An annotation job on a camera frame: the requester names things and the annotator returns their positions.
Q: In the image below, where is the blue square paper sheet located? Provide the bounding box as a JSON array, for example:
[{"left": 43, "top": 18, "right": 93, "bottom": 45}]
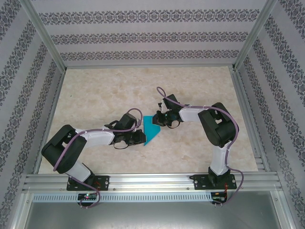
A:
[{"left": 142, "top": 115, "right": 162, "bottom": 146}]

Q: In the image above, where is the grey metal shelf panel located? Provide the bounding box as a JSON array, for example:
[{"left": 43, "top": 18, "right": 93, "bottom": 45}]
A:
[{"left": 23, "top": 202, "right": 290, "bottom": 229}]

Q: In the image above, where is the aluminium mounting rail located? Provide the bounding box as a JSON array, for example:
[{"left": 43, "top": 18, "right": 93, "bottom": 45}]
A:
[{"left": 22, "top": 172, "right": 283, "bottom": 193}]

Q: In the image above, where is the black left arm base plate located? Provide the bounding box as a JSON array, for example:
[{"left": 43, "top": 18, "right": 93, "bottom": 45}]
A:
[{"left": 66, "top": 175, "right": 110, "bottom": 191}]

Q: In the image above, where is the aluminium frame cross rail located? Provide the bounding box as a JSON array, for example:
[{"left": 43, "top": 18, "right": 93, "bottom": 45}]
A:
[{"left": 64, "top": 62, "right": 235, "bottom": 70}]

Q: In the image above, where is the slotted grey cable duct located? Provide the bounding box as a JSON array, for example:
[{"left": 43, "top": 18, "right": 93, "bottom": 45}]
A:
[{"left": 32, "top": 192, "right": 213, "bottom": 203}]

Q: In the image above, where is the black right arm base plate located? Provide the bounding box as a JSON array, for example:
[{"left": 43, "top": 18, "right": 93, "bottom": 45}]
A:
[{"left": 194, "top": 174, "right": 238, "bottom": 191}]

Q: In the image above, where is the aluminium frame side rail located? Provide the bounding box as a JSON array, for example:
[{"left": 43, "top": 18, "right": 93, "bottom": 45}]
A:
[
  {"left": 32, "top": 69, "right": 67, "bottom": 174},
  {"left": 230, "top": 68, "right": 271, "bottom": 173}
]

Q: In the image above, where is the aluminium frame post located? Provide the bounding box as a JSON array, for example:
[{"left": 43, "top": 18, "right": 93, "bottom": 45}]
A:
[
  {"left": 234, "top": 0, "right": 279, "bottom": 70},
  {"left": 20, "top": 0, "right": 67, "bottom": 70}
]

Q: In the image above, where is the aluminium frame beam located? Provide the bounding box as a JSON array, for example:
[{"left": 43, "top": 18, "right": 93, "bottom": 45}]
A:
[
  {"left": 10, "top": 192, "right": 34, "bottom": 229},
  {"left": 271, "top": 190, "right": 297, "bottom": 229}
]

